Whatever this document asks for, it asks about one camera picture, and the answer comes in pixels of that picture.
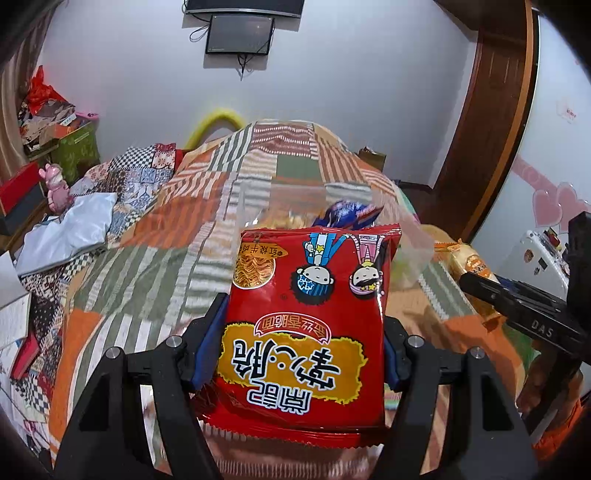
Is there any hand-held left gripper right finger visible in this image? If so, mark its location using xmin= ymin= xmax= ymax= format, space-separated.
xmin=376 ymin=318 xmax=539 ymax=480

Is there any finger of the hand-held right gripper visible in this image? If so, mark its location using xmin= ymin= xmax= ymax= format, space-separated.
xmin=496 ymin=276 xmax=573 ymax=317
xmin=459 ymin=272 xmax=587 ymax=352

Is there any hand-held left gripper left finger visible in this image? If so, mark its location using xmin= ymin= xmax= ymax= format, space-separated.
xmin=54 ymin=293 xmax=229 ymax=480

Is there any orange cream wafer packet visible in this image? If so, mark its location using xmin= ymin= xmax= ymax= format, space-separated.
xmin=445 ymin=242 xmax=502 ymax=330

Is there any red noodle snack packet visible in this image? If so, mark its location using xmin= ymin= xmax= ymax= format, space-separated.
xmin=191 ymin=224 xmax=403 ymax=449

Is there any clear plastic storage box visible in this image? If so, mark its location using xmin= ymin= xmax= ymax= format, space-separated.
xmin=235 ymin=179 xmax=435 ymax=292

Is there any blue snack packet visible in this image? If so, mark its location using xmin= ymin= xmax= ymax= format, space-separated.
xmin=313 ymin=199 xmax=384 ymax=229

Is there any clear peanut snack packet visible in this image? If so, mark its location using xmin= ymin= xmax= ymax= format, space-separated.
xmin=256 ymin=207 xmax=317 ymax=230

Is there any white sticker-covered case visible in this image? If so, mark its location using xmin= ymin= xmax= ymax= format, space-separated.
xmin=501 ymin=230 xmax=573 ymax=301

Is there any white sliding wardrobe door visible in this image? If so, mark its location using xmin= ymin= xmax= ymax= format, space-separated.
xmin=471 ymin=9 xmax=591 ymax=259

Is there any patchwork striped blanket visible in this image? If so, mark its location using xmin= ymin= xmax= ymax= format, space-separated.
xmin=48 ymin=120 xmax=559 ymax=480

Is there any brown wooden door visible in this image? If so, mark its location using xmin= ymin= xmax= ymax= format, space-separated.
xmin=431 ymin=0 xmax=539 ymax=241

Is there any red book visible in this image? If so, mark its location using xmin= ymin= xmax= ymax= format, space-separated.
xmin=9 ymin=332 xmax=42 ymax=381

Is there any white cloth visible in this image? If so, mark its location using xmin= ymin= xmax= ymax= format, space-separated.
xmin=16 ymin=191 xmax=118 ymax=278

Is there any brown cardboard box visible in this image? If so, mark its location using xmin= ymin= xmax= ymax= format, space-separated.
xmin=358 ymin=147 xmax=386 ymax=171

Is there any open white notebook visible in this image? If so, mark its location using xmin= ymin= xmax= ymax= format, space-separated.
xmin=0 ymin=254 xmax=33 ymax=352

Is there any checkered patchwork quilt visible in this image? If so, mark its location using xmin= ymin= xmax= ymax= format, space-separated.
xmin=9 ymin=144 xmax=178 ymax=416

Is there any pink bunny toy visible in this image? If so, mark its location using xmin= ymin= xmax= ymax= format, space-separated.
xmin=39 ymin=164 xmax=75 ymax=215

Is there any grey box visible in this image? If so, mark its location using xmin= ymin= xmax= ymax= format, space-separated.
xmin=0 ymin=185 xmax=52 ymax=237

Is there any green cardboard box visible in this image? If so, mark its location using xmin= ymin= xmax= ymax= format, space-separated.
xmin=55 ymin=122 xmax=100 ymax=183

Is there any yellow foam tube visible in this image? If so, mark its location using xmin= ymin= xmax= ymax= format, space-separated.
xmin=185 ymin=108 xmax=245 ymax=148

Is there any red box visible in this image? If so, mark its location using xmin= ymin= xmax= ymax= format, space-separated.
xmin=0 ymin=161 xmax=47 ymax=217

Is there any pile of papers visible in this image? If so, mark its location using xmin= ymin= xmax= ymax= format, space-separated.
xmin=18 ymin=99 xmax=77 ymax=153

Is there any red plastic bag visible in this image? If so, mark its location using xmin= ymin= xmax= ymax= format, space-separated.
xmin=25 ymin=65 xmax=70 ymax=116

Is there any striped brown curtain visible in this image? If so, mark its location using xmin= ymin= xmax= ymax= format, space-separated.
xmin=0 ymin=0 xmax=65 ymax=176

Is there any small black wall monitor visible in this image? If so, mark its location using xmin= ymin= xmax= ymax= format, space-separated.
xmin=205 ymin=13 xmax=274 ymax=56

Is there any black wall television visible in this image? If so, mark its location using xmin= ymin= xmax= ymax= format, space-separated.
xmin=184 ymin=0 xmax=305 ymax=18

